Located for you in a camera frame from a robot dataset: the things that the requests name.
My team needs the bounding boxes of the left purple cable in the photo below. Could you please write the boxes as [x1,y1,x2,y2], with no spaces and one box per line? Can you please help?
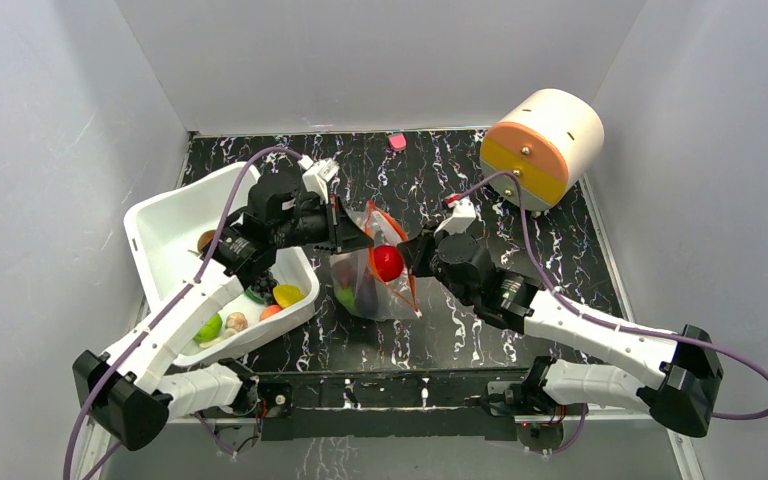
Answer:
[62,146,306,480]

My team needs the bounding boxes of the clear zip bag orange zipper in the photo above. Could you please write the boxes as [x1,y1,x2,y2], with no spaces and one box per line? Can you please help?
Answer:
[329,201,422,321]

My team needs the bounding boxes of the yellow toy starfruit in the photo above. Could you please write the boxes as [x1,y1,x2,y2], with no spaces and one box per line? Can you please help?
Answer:
[272,284,306,309]

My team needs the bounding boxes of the light green toy fruit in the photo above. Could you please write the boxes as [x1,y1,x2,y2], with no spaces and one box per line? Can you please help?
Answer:
[193,313,224,344]

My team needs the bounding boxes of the brown toy kiwi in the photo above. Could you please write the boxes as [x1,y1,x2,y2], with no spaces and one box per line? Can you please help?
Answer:
[196,230,216,254]

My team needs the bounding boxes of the round cream drawer cabinet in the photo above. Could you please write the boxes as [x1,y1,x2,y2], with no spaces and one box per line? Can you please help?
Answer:
[479,88,605,212]

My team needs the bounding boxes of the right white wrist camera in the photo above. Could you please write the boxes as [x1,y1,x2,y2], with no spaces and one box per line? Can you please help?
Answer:
[434,194,476,235]

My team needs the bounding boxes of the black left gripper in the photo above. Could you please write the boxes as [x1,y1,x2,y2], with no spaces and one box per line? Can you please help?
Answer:
[273,196,375,257]

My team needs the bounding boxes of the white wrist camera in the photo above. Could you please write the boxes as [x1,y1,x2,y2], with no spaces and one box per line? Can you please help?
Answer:
[434,194,476,235]
[297,155,340,203]

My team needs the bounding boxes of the purple toy eggplant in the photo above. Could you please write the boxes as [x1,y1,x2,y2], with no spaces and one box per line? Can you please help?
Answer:
[354,267,379,319]

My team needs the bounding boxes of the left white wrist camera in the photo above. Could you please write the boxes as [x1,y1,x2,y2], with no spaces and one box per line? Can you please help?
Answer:
[297,155,340,203]

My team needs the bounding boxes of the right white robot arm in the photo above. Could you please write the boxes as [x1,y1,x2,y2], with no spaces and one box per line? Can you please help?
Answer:
[397,231,723,438]

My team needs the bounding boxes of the beige toy garlic bulb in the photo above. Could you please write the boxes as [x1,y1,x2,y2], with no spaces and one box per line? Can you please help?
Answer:
[225,312,249,333]

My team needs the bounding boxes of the red yellow toy pomegranate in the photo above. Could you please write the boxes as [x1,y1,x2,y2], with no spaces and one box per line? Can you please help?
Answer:
[372,245,404,283]

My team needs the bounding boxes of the black toy grape bunch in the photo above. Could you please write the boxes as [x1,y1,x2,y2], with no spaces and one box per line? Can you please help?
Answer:
[249,271,278,303]

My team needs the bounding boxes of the orange toy peach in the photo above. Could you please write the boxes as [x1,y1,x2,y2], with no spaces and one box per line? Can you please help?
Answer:
[259,304,283,321]

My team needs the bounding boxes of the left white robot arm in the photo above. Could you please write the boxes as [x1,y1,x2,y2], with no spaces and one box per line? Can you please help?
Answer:
[73,164,373,451]

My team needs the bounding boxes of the white plastic bin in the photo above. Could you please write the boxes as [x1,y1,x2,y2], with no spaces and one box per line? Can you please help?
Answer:
[124,163,320,368]

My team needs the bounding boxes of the green toy custard apple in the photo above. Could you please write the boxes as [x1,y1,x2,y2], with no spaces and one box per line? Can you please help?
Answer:
[334,286,358,315]

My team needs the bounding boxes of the small pink eraser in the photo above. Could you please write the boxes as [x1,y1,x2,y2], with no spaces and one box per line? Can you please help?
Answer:
[387,133,407,152]

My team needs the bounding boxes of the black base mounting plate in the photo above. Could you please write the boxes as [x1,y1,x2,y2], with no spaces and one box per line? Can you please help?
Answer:
[251,367,560,441]

